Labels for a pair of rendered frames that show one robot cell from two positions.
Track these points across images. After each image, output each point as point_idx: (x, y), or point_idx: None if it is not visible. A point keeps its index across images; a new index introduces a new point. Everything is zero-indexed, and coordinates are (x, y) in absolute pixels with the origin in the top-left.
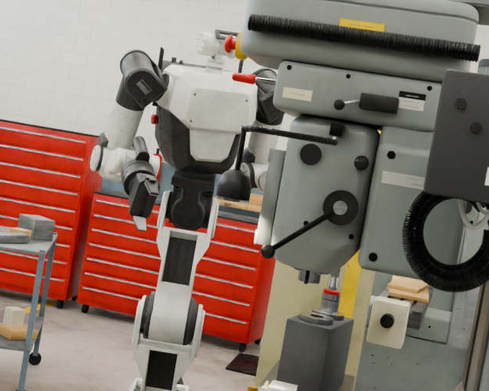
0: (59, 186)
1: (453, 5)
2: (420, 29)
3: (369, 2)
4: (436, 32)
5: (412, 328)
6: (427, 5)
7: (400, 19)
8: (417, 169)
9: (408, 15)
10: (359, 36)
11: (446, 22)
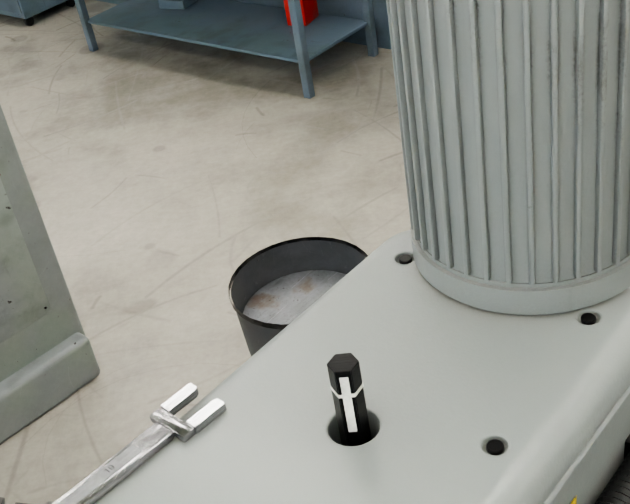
0: None
1: None
2: (617, 436)
3: (549, 494)
4: None
5: None
6: (621, 384)
7: (593, 456)
8: None
9: (602, 434)
10: None
11: None
